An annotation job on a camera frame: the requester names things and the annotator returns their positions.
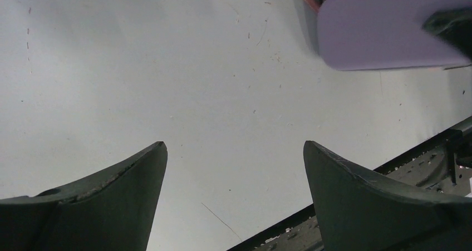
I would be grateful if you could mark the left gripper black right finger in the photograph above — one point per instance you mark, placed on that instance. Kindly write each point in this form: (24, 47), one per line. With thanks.
(360, 209)

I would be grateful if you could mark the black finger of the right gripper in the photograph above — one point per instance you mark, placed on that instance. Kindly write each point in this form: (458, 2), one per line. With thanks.
(453, 27)

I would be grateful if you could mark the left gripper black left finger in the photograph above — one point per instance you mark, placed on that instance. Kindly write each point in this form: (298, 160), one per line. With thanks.
(112, 209)

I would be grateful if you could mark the grey umbrella case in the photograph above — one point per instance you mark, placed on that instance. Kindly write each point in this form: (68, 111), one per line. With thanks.
(384, 34)

